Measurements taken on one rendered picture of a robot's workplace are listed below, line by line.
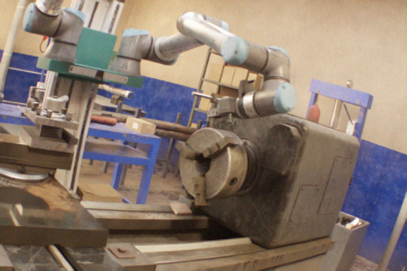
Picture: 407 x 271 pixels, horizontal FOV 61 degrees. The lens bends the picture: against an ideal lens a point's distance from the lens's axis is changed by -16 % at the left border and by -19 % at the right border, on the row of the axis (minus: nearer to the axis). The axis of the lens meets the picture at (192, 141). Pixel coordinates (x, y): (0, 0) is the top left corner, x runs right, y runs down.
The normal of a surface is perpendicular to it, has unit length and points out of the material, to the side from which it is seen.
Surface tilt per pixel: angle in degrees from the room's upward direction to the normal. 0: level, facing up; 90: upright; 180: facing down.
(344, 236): 90
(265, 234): 90
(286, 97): 73
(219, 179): 90
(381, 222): 90
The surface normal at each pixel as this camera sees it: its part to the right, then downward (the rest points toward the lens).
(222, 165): -0.73, -0.11
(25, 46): 0.63, 0.26
